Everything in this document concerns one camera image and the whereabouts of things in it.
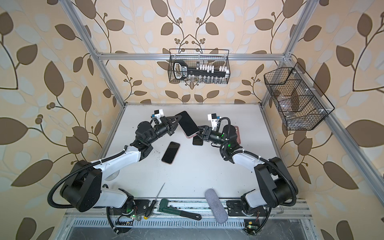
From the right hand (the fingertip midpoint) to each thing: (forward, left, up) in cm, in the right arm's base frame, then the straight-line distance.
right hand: (192, 131), depth 75 cm
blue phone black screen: (+9, -2, -24) cm, 25 cm away
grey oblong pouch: (-30, -11, -21) cm, 38 cm away
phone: (+1, +2, +4) cm, 5 cm away
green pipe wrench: (-29, +16, -23) cm, 40 cm away
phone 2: (+1, +15, -24) cm, 28 cm away
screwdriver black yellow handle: (-31, +23, -23) cm, 45 cm away
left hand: (+4, +4, +8) cm, 9 cm away
